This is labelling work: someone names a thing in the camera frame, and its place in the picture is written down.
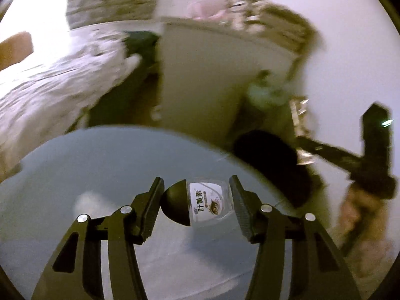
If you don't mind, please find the black trash bin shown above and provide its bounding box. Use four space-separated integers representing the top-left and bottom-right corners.
230 130 323 208

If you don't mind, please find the brown wooden headboard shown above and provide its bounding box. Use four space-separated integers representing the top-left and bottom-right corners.
0 31 33 71

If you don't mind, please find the green translucent bag on cabinet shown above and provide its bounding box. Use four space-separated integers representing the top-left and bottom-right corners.
245 70 292 111

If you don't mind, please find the person's hand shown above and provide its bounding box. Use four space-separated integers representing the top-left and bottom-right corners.
337 182 388 257

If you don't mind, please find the small clear bottle black cap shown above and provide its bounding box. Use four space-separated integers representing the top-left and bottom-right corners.
161 177 234 228

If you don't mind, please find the gold foil snack wrapper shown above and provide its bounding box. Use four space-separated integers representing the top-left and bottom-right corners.
289 96 315 165

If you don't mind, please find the white cabinet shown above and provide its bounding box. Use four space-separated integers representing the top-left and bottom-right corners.
159 17 300 146

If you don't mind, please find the bed with white duvet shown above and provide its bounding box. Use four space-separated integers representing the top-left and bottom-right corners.
1 29 143 180

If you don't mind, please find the round blue-grey table cloth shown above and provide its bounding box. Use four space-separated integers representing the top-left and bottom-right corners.
1 127 296 299

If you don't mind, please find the pile of toys and books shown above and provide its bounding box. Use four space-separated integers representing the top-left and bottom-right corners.
188 0 315 55

